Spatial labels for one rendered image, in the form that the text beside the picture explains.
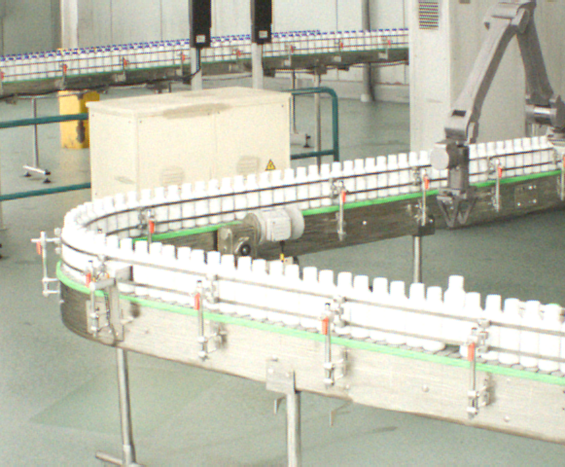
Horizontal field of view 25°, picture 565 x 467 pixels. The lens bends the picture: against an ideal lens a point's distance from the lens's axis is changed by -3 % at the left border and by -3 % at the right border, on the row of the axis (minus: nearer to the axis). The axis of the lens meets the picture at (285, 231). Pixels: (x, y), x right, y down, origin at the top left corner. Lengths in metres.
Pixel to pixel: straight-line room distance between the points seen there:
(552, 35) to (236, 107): 3.30
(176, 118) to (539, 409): 4.59
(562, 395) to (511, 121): 6.75
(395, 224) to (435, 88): 4.04
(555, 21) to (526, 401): 7.09
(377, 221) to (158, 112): 2.29
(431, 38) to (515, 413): 6.42
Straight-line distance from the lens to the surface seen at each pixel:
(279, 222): 4.99
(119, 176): 7.61
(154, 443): 5.57
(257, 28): 9.88
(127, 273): 4.04
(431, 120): 9.59
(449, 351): 3.43
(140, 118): 7.40
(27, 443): 5.65
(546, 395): 3.27
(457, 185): 3.31
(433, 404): 3.44
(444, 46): 9.41
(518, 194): 6.06
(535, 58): 3.62
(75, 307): 4.26
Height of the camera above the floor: 2.04
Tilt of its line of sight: 12 degrees down
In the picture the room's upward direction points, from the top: 1 degrees counter-clockwise
